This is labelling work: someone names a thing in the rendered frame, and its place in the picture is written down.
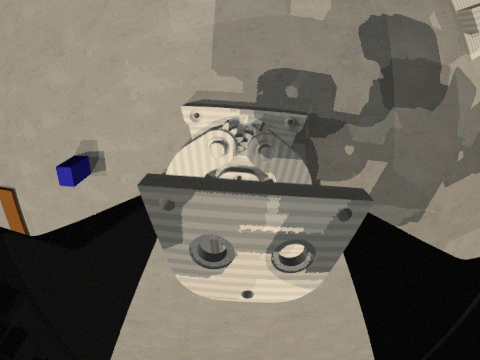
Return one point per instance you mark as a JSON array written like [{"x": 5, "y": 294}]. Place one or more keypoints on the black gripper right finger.
[{"x": 413, "y": 296}]

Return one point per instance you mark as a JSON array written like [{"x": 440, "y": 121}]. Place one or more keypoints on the brown flat bar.
[{"x": 12, "y": 210}]

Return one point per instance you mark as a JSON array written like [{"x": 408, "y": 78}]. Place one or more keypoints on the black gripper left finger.
[{"x": 80, "y": 278}]

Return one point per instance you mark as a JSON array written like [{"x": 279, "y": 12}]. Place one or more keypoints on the grey housing plate with two holes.
[{"x": 254, "y": 220}]

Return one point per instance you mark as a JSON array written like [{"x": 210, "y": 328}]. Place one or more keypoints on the dark blue block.
[{"x": 73, "y": 170}]

